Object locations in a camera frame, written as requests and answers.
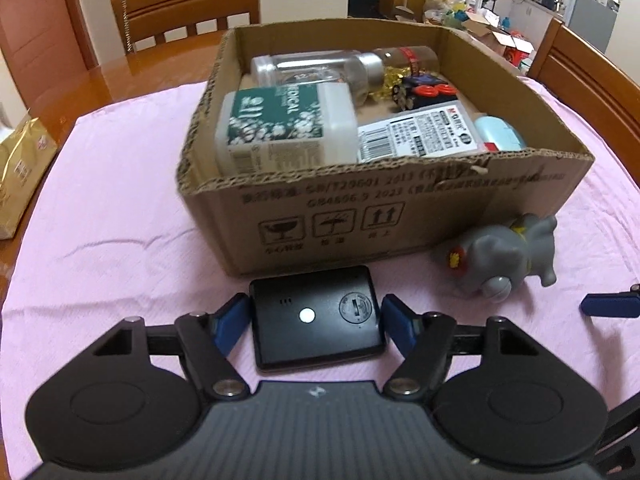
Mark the brown cardboard box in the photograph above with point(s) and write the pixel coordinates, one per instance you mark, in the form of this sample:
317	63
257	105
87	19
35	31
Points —
350	200

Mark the black toy car red wheels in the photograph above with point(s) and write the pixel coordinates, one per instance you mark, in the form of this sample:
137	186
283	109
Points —
425	91

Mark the light blue case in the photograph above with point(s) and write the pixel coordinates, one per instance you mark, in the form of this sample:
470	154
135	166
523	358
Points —
500	132

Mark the red carton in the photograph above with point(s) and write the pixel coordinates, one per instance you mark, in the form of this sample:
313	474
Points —
517	54

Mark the kitchen counter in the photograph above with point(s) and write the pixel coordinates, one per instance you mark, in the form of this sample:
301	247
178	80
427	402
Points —
525	12

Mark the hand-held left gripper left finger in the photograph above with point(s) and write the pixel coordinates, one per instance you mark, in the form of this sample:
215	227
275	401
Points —
232	322

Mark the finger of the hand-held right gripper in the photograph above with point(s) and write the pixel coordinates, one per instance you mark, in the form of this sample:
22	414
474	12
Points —
610	305

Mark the gold foil wrapper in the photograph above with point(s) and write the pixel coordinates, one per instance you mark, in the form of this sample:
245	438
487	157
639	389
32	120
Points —
395	84

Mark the white labelled box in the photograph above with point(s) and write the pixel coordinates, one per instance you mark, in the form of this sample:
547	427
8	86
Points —
420	132

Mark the black device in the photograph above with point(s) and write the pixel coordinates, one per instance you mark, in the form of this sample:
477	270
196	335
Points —
300	340

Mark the grey elephant toy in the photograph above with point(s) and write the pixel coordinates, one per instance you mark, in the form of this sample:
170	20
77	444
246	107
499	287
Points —
500	255

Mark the clear plastic bottle silver cap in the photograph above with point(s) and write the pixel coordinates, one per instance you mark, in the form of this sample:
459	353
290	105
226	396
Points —
310	67

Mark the brown wooden door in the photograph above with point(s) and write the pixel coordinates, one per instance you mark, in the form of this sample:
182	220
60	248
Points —
40	35

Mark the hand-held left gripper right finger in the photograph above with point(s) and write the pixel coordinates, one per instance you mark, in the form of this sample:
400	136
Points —
400	322

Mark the gold paper bag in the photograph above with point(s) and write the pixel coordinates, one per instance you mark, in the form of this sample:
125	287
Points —
22	180

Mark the open cardboard carton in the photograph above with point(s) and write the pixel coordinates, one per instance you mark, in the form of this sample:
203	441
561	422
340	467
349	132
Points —
487	30

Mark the white bottle green label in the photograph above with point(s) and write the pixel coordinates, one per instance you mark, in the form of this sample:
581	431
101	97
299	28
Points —
280	125

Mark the brown bottle red label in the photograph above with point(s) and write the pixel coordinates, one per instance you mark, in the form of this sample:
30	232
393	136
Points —
410	57

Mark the wooden chair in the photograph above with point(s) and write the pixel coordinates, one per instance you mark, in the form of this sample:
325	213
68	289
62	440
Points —
185	5
590	80

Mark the grey refrigerator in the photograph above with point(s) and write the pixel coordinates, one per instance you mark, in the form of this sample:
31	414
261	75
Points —
592	17

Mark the pink cloth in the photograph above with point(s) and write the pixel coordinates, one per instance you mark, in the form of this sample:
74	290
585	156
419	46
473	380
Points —
125	260

